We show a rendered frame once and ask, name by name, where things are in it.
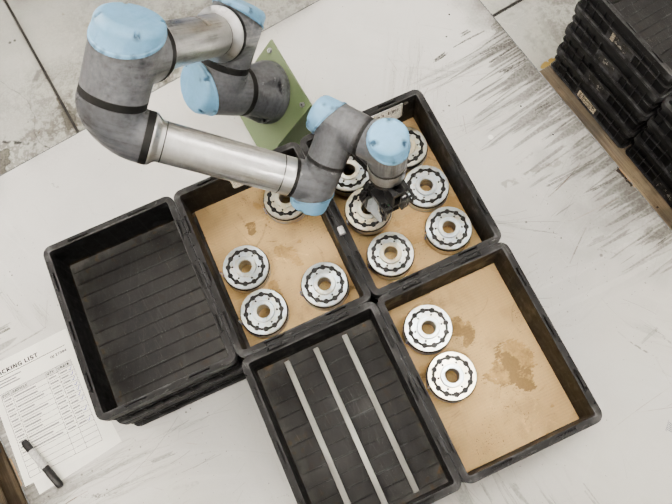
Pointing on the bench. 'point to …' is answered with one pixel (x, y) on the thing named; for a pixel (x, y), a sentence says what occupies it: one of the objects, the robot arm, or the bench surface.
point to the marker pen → (42, 464)
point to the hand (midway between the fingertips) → (379, 200)
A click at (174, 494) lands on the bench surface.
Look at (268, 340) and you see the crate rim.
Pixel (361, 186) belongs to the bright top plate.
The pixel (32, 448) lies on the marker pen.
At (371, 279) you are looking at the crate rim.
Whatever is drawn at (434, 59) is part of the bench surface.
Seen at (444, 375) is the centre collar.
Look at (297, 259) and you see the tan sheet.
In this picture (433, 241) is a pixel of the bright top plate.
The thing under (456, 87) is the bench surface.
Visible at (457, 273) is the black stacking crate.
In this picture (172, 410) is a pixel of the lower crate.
